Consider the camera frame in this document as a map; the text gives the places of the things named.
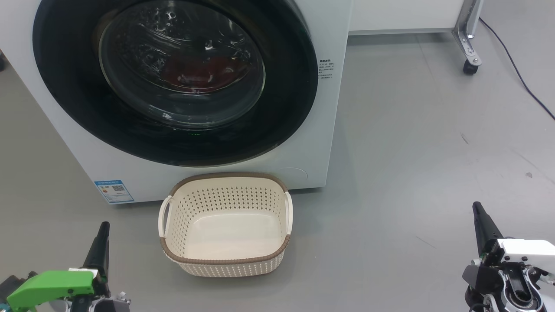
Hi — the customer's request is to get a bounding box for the red jersey with number print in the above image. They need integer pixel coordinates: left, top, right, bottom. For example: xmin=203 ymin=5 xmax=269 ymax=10
xmin=163 ymin=52 xmax=245 ymax=89

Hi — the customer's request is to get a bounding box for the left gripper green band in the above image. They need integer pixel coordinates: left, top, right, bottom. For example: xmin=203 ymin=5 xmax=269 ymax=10
xmin=7 ymin=222 xmax=110 ymax=312

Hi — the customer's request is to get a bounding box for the white partition panel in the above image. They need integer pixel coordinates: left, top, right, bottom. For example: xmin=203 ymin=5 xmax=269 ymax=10
xmin=349 ymin=0 xmax=467 ymax=35

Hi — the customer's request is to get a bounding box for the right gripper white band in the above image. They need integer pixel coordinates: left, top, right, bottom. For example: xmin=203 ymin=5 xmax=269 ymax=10
xmin=473 ymin=201 xmax=555 ymax=274

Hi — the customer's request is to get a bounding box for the grey metal leg with caster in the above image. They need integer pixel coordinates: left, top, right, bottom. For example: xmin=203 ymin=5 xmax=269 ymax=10
xmin=452 ymin=0 xmax=484 ymax=75

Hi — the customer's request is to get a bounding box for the cream perforated basket brown rim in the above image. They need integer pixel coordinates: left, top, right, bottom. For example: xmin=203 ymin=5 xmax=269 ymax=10
xmin=158 ymin=172 xmax=294 ymax=278

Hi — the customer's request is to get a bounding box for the black floor cable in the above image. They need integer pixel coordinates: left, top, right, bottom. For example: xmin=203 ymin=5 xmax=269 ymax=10
xmin=478 ymin=17 xmax=555 ymax=121

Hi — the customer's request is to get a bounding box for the white front-load washing machine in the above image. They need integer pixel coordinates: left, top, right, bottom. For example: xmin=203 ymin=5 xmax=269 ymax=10
xmin=0 ymin=0 xmax=354 ymax=205

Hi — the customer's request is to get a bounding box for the black round glass washer door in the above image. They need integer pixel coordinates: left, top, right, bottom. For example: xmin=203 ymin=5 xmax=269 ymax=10
xmin=33 ymin=0 xmax=319 ymax=168

